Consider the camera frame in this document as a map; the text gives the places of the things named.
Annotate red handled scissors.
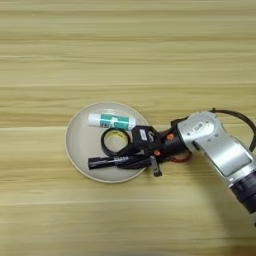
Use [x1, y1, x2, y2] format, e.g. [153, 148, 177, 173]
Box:
[168, 150, 194, 165]

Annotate black tape roll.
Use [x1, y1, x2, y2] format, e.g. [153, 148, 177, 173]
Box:
[100, 127, 133, 158]

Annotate black box white label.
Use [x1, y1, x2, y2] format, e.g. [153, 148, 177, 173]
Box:
[130, 124, 161, 150]

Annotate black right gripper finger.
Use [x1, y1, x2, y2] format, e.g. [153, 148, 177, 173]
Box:
[116, 158, 153, 170]
[117, 143, 152, 158]

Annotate beige round plate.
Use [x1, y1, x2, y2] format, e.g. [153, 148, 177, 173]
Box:
[64, 101, 155, 184]

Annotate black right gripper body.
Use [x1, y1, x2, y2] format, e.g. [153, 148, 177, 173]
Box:
[146, 117, 188, 178]

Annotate black marker pen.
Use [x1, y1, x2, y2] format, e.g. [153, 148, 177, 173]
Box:
[87, 154, 152, 171]

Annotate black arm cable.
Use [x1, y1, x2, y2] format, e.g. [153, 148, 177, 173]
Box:
[208, 107, 256, 153]

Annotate white green glue stick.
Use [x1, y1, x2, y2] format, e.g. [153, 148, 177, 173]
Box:
[87, 112, 137, 131]

